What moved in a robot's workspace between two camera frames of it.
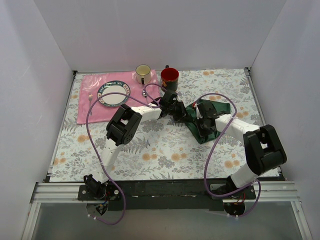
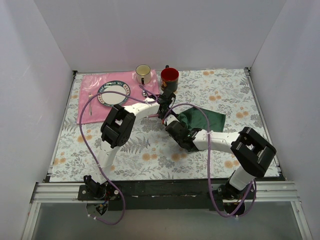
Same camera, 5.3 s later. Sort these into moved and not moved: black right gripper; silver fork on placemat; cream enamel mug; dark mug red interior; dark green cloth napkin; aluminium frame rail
Moved: black right gripper; dark green cloth napkin
Not moved: silver fork on placemat; dark mug red interior; aluminium frame rail; cream enamel mug
